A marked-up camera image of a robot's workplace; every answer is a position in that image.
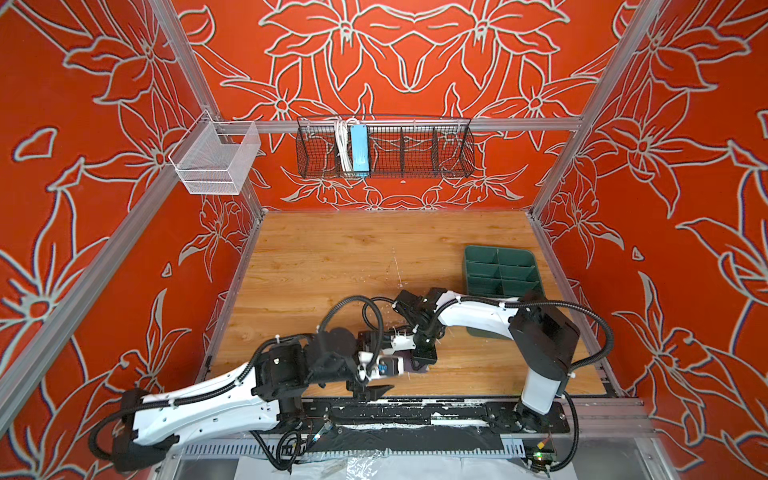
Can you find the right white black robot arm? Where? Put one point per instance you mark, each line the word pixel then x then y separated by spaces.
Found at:
pixel 539 327

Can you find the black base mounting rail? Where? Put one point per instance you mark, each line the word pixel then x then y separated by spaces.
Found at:
pixel 497 414

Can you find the black wire wall basket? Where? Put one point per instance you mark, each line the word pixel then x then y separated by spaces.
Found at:
pixel 400 147

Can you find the light blue box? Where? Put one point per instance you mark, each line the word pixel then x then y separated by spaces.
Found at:
pixel 360 149

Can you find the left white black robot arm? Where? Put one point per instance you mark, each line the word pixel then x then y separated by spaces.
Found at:
pixel 261 395

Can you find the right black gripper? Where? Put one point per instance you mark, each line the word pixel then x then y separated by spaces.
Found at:
pixel 421 360

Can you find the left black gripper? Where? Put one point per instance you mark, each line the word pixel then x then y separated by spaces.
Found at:
pixel 368 390

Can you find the green compartment tray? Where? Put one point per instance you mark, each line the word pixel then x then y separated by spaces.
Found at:
pixel 497 272

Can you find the purple sock with yellow cuff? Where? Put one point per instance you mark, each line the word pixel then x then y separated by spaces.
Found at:
pixel 411 365

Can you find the clear plastic wall bin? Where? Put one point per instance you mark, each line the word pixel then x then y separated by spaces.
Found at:
pixel 214 157

